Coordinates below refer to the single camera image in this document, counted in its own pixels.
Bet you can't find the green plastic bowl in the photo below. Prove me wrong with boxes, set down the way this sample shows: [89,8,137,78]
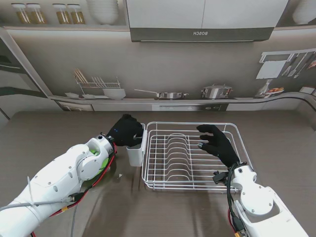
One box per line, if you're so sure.
[88,145,111,175]

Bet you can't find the white wire dish rack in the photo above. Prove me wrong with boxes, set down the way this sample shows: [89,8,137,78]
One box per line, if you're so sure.
[141,121,256,192]

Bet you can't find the right arm black cable bundle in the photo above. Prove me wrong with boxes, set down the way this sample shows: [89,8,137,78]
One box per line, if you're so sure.
[226,161,247,237]

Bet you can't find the white zip tie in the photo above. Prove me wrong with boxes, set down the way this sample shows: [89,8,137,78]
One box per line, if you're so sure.
[27,175,35,207]

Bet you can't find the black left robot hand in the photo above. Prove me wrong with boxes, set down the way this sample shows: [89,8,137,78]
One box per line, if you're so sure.
[106,113,145,148]

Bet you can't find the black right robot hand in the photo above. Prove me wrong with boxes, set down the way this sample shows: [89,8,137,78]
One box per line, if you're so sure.
[196,124,240,168]

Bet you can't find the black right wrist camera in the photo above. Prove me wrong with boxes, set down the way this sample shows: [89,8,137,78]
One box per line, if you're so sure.
[212,171,229,185]

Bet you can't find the left arm red power cable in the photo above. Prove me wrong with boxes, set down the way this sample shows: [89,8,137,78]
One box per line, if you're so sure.
[29,142,118,237]

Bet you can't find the printed kitchen backdrop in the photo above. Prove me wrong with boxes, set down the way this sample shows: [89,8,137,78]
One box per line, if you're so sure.
[0,0,316,131]

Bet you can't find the white plastic utensil caddy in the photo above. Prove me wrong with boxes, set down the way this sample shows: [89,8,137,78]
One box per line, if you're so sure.
[125,123,148,167]

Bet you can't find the left arm grey data cable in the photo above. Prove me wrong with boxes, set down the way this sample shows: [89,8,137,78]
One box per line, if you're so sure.
[0,194,83,237]

